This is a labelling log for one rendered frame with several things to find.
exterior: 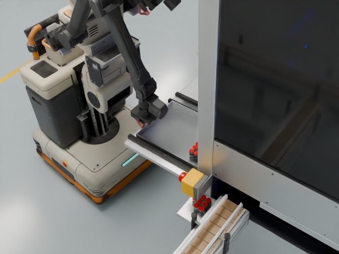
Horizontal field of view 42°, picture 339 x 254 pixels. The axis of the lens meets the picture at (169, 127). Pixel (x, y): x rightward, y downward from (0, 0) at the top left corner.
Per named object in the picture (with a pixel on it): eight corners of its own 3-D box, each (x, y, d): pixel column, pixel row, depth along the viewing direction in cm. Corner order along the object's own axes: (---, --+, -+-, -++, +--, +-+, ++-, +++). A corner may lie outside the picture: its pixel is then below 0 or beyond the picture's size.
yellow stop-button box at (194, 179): (208, 188, 162) (209, 176, 157) (197, 201, 158) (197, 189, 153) (191, 178, 165) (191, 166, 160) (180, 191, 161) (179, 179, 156)
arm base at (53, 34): (65, 23, 198) (43, 35, 193) (71, 18, 192) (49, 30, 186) (75, 40, 201) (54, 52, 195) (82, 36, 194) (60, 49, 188)
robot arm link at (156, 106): (150, 76, 174) (135, 88, 170) (172, 92, 170) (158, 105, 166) (150, 96, 184) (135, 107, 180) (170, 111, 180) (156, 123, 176)
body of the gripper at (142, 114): (148, 126, 183) (149, 115, 177) (129, 113, 186) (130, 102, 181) (158, 117, 187) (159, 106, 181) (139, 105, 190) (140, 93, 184)
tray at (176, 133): (235, 136, 190) (235, 130, 188) (201, 175, 176) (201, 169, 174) (172, 106, 205) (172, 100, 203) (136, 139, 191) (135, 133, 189)
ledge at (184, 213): (226, 210, 166) (226, 207, 165) (207, 235, 159) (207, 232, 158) (196, 192, 172) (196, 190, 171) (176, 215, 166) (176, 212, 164)
